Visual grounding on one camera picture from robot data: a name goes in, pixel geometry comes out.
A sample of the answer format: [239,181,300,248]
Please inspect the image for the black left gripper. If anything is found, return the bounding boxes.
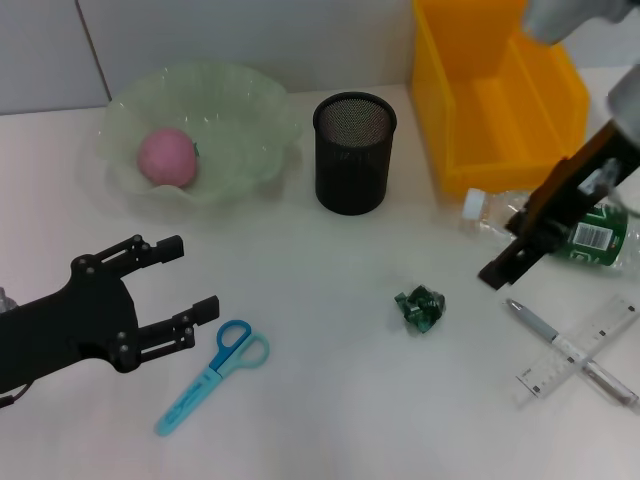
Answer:
[0,233,222,397]

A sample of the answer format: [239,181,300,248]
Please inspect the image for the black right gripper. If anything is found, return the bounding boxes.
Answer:
[477,118,640,293]

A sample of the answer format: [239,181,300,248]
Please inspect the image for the clear green-label water bottle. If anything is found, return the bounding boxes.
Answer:
[460,187,640,276]

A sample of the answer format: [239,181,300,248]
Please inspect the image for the blue plastic scissors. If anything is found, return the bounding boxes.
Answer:
[154,319,271,437]

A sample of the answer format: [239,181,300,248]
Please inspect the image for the green plastic wrapper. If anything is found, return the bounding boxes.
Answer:
[392,284,446,335]

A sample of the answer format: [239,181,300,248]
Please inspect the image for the pink peach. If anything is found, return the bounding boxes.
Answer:
[137,128,199,189]

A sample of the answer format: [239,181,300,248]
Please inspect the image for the silver grey pen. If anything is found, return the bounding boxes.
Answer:
[504,297,640,407]

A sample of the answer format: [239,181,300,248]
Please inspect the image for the transparent plastic ruler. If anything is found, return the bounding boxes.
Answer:
[514,293,640,401]

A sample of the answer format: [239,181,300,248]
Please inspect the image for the pale green glass fruit plate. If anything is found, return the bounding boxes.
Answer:
[97,60,305,206]

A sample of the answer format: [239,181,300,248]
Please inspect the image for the yellow plastic storage bin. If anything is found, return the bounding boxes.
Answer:
[411,0,591,195]

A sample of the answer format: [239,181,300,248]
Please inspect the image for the black mesh cup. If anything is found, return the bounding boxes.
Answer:
[312,92,399,217]

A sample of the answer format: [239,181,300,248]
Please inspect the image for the left wrist cable with connectors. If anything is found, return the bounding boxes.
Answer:
[0,286,29,407]

